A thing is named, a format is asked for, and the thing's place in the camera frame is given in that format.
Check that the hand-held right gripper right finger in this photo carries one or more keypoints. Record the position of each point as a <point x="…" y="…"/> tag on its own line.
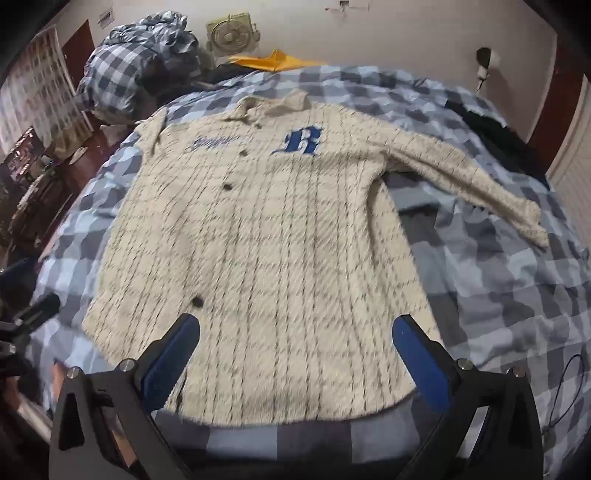
<point x="422" y="364"/>

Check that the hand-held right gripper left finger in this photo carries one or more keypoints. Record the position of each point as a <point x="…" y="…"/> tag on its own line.
<point x="170" y="362"/>

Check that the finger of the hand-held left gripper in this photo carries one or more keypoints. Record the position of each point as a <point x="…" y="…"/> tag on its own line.
<point x="40" y="307"/>

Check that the cream plaid shirt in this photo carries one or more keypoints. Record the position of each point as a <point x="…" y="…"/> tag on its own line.
<point x="286" y="258"/>

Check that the dark clothes heap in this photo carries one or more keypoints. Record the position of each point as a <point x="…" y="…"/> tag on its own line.
<point x="226" y="74"/>

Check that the blue checkered bed blanket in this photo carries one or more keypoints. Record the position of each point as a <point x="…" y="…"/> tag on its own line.
<point x="498" y="295"/>

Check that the black clothing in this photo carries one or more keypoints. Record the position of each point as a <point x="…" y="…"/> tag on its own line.
<point x="494" y="134"/>

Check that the brown wooden door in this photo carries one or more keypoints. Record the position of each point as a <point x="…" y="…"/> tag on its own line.
<point x="556" y="97"/>

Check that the black and white lamp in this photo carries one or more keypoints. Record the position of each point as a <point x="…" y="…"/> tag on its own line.
<point x="485" y="57"/>

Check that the yellow cloth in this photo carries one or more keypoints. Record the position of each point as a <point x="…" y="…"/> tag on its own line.
<point x="272" y="61"/>

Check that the beige box fan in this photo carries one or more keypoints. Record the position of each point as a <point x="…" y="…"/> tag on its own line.
<point x="227" y="36"/>

